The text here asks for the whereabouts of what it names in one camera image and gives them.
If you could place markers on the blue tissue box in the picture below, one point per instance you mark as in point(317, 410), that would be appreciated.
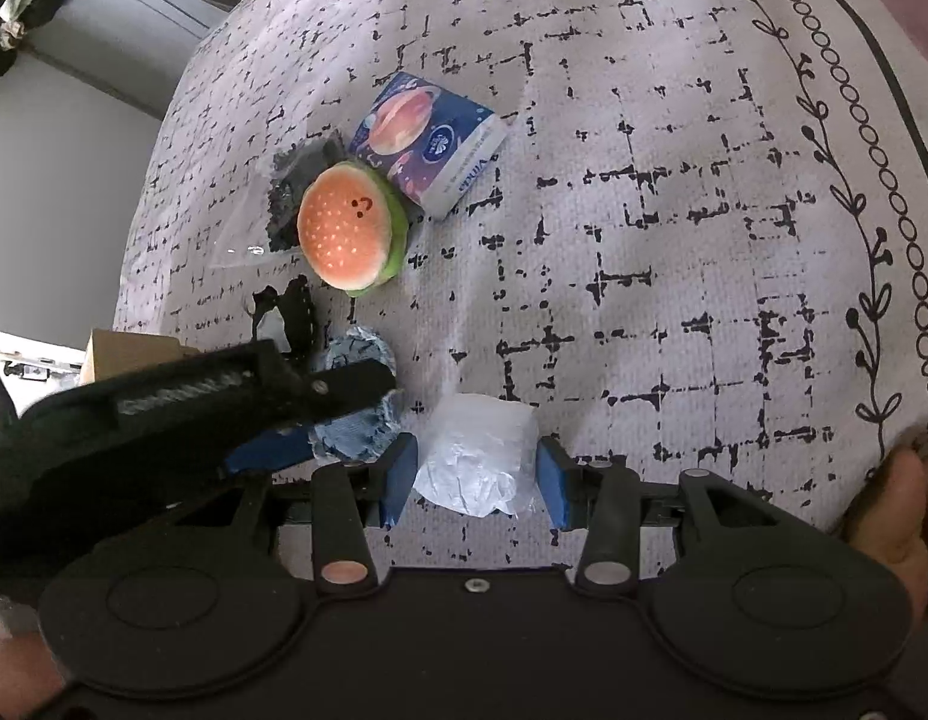
point(434, 142)

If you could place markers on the round blue denim pouch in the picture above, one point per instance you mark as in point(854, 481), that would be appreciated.
point(359, 431)

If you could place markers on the burger plush toy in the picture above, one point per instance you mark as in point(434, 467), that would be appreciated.
point(349, 226)

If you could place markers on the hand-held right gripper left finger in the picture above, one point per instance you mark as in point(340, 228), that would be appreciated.
point(401, 481)

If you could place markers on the person's bare leg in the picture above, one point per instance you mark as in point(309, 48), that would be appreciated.
point(895, 532)

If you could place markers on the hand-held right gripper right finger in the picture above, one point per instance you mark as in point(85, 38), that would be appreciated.
point(552, 486)

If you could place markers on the clear-wrapped white tissue pack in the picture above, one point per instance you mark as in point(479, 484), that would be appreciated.
point(475, 465)

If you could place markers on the grey printed blanket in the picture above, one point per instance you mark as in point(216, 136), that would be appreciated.
point(621, 255)

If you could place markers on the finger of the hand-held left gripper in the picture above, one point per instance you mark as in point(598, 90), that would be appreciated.
point(273, 451)
point(351, 388)

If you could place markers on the brown cardboard box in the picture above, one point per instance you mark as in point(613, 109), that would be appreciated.
point(122, 351)

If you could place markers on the person's left forearm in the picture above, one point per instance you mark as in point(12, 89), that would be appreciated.
point(14, 652)

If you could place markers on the clear bag with dark contents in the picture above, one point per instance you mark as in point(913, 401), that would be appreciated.
point(284, 199)

